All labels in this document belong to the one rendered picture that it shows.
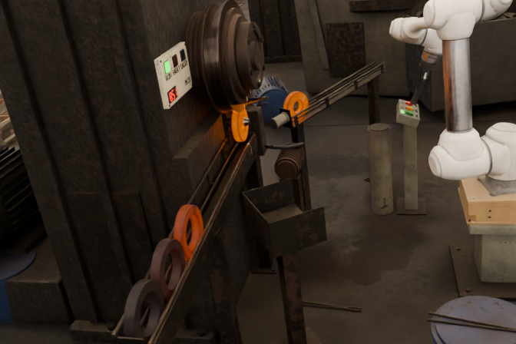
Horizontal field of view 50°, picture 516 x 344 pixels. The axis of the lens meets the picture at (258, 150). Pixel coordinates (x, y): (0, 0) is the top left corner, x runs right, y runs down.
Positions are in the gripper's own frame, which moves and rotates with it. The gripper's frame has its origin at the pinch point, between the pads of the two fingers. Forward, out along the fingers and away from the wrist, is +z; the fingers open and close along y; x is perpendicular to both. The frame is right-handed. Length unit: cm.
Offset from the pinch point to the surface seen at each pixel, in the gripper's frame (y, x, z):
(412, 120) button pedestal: 4.4, 2.1, 10.3
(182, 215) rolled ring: 135, -75, 17
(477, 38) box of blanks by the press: -141, 46, -11
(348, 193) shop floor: -24, -14, 78
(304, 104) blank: 7, -54, 17
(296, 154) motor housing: 30, -50, 36
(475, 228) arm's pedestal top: 69, 32, 25
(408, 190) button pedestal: -3, 15, 54
